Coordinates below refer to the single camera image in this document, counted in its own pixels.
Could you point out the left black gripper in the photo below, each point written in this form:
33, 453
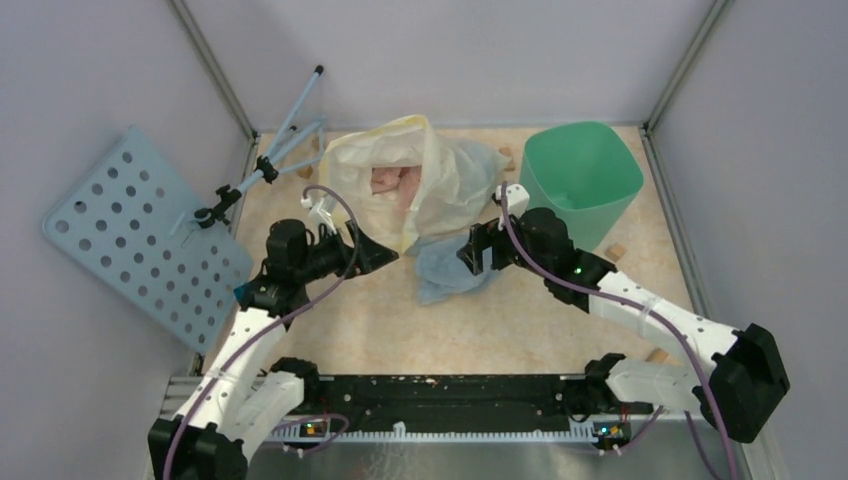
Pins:
366, 254

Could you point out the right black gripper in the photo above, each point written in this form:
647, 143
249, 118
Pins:
489, 234

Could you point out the light blue plastic bag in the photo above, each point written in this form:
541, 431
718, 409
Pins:
441, 274

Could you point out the translucent white yellow trash bag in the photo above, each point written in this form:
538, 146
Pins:
457, 180

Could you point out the green plastic trash bin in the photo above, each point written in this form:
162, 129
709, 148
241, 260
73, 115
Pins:
585, 173

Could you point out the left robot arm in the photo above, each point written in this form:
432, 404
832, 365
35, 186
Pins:
217, 431

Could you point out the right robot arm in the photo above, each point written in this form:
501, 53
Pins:
734, 377

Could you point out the wooden block near bin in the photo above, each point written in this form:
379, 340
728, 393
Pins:
510, 164

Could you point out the pink bag inside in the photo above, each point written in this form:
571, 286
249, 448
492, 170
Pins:
403, 181

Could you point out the small wooden block near tripod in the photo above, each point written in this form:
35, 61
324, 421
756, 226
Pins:
305, 172

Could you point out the light blue tripod stand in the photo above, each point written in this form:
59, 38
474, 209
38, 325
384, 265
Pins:
268, 166

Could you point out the wooden cube block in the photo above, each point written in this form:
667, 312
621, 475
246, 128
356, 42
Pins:
615, 252

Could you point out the light blue perforated board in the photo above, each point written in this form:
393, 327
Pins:
130, 222

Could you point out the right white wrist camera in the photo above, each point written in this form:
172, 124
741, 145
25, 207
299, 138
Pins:
512, 199

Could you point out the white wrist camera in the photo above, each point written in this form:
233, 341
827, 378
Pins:
320, 211
512, 199

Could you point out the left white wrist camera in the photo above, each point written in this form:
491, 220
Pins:
320, 211

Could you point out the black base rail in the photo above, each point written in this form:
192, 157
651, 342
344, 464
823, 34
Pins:
484, 404

